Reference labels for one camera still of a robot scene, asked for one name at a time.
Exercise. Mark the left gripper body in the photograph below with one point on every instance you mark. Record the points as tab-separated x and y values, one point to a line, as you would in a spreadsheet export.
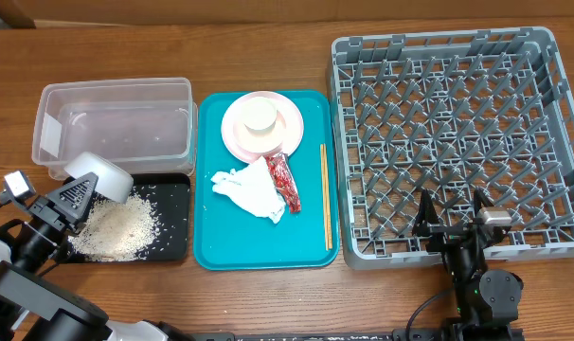
45	211

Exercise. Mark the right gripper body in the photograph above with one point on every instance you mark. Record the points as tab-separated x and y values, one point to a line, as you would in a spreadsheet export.
444	236

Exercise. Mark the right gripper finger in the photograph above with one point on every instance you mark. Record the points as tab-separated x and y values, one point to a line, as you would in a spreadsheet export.
427	212
481	200

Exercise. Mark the grey bowl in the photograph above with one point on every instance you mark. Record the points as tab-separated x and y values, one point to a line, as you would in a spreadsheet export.
113	182

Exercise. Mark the pile of rice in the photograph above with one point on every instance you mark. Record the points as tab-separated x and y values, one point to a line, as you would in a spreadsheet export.
120	232

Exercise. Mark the red snack wrapper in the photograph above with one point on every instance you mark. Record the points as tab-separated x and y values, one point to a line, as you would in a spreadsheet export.
284	181

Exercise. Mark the white napkin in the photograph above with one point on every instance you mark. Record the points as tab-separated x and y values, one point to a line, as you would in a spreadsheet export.
252	189

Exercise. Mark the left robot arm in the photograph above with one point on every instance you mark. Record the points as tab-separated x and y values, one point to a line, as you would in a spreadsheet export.
26	246

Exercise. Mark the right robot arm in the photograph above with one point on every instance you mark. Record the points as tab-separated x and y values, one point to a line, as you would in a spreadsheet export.
487	300

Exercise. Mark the grey dishwasher rack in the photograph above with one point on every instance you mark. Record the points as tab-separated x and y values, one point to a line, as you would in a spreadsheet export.
451	113

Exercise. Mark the black plastic tray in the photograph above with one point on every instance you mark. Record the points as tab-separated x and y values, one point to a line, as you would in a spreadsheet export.
172	193

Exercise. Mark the clear plastic bin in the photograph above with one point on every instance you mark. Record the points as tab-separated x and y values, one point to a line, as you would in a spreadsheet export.
143	125

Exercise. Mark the pink plate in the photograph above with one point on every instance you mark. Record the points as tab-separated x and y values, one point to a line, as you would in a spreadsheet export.
290	113

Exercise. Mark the pink small bowl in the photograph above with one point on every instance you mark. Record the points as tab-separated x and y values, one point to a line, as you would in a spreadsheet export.
259	142

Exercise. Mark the cream paper cup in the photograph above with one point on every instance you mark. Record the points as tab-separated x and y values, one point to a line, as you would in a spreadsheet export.
259	114

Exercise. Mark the cardboard backdrop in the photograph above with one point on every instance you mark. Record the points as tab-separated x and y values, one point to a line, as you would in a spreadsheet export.
28	13

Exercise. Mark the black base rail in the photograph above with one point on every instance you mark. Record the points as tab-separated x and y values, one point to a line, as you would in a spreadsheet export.
395	335

